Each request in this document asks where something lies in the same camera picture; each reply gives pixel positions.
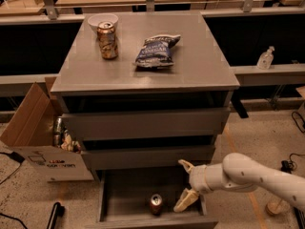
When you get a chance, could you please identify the black cable far right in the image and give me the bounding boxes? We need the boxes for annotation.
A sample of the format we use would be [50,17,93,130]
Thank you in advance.
[291,110,305,135]

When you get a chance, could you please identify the white bowl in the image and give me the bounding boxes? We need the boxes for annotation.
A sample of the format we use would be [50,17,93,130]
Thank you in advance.
[88,13,118,31]

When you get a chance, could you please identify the black object bottom left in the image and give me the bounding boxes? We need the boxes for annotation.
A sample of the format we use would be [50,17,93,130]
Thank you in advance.
[46,202,65,229]

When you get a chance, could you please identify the clear sanitizer bottle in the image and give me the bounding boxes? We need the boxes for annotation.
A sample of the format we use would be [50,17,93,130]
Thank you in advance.
[256,46,275,70]

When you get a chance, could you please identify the blue chip bag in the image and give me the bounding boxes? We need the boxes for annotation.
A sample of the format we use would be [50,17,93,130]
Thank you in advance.
[134,34,181,68]

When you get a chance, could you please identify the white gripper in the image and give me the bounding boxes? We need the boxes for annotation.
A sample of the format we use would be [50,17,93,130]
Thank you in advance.
[173,159,227,213]

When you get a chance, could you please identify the red coke can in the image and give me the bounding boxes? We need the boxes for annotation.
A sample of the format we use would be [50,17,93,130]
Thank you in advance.
[149,194,163,216]

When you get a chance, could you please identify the black power adapter left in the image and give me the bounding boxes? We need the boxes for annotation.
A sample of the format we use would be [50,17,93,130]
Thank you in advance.
[10,152,25,163]

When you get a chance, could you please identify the grey drawer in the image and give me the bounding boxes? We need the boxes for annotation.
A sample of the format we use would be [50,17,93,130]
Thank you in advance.
[62,108,230,140]
[86,166,217,229]
[82,145,215,171]

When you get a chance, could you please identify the cardboard box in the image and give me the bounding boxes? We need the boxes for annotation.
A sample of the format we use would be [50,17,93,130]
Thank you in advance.
[0,83,93,181]

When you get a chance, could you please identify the grey top drawer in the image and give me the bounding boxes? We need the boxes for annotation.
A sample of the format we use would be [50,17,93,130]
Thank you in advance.
[62,108,230,140]

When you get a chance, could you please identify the gold soda can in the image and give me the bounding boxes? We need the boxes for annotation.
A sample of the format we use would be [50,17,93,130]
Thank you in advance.
[97,21,118,60]

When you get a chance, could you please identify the wooden disc on floor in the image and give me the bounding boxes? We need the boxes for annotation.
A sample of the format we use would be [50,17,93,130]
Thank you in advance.
[265,198,289,216]

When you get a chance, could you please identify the black power strip right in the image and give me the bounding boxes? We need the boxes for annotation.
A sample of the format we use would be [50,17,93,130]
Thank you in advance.
[281,160,305,229]

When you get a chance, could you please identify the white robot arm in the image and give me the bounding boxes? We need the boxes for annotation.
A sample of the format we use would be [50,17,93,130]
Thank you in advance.
[173,153,305,213]

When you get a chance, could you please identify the grey drawer cabinet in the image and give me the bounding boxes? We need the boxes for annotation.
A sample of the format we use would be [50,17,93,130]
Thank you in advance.
[51,11,240,179]

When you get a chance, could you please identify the grey bottom drawer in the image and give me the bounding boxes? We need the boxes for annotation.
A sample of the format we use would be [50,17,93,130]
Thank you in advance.
[86,166,217,229]

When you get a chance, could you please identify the grey middle drawer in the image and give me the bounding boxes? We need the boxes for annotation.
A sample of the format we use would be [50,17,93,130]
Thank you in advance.
[82,145,215,171]

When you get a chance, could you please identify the cans in cardboard box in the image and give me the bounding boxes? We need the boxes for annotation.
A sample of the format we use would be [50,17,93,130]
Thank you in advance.
[53,116,81,153]

